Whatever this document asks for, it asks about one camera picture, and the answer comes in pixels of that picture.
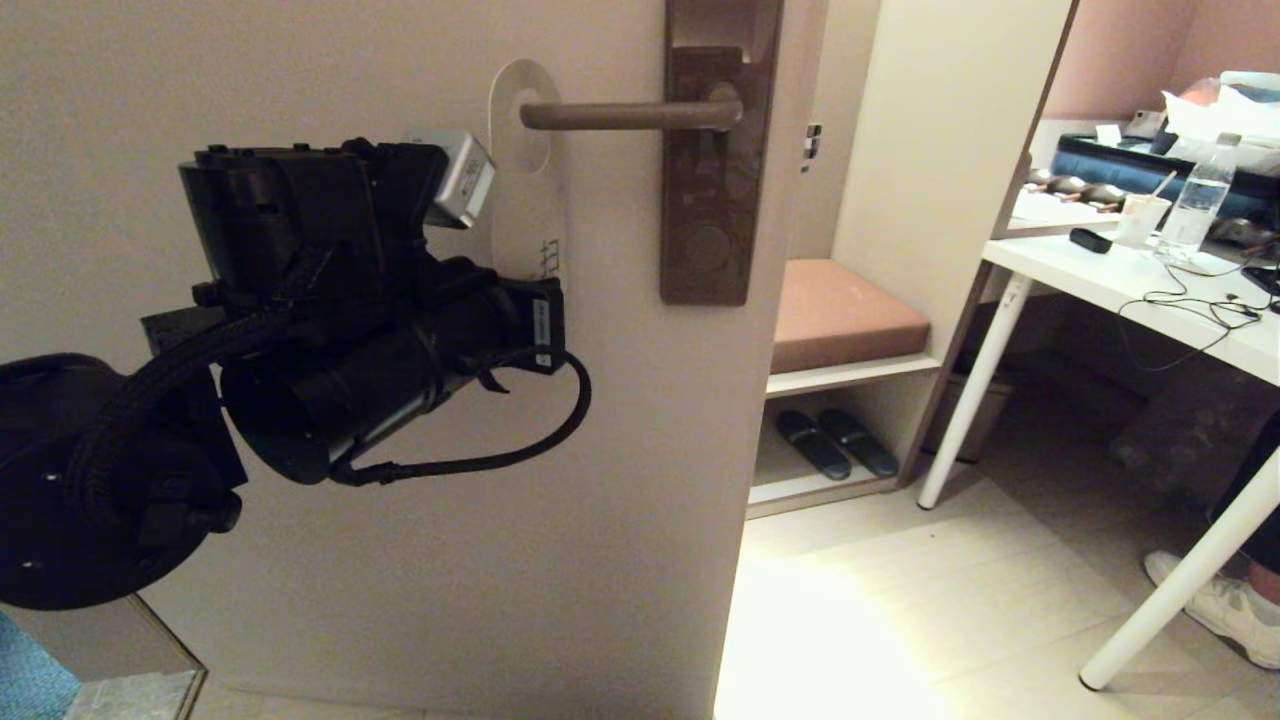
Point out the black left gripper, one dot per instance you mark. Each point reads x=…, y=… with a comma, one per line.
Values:
x=500, y=320

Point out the white door hanger sign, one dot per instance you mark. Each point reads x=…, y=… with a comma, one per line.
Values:
x=520, y=210

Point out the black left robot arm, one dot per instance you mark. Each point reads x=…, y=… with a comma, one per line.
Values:
x=300, y=220

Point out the beige door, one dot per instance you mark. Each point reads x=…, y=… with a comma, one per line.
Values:
x=600, y=500

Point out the dark grey slipper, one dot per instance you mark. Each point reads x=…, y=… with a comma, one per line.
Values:
x=812, y=447
x=860, y=443

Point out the terracotta seat cushion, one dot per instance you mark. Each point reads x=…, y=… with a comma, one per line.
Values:
x=840, y=315

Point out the white round table leg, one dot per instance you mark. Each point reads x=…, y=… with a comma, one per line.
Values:
x=1180, y=590
x=975, y=390

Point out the beige trash bin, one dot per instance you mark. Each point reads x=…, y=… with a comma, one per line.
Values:
x=975, y=420

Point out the white paper sheet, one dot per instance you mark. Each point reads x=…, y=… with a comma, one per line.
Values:
x=1050, y=212

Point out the small black case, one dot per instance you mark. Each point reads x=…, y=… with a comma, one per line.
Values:
x=1090, y=242

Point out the dark blue case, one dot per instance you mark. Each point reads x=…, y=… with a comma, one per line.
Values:
x=1120, y=170

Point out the white paper cup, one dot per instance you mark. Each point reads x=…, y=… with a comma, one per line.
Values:
x=1140, y=220

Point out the clear plastic water bottle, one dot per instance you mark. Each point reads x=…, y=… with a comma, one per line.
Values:
x=1195, y=205

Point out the white plastic bag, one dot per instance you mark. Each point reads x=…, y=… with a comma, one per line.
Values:
x=1225, y=120

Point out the white sneaker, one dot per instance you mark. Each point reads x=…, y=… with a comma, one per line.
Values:
x=1225, y=610

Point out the person leg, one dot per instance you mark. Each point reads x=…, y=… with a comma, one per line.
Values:
x=1262, y=530

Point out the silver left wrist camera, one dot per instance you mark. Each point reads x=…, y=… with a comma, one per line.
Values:
x=460, y=180

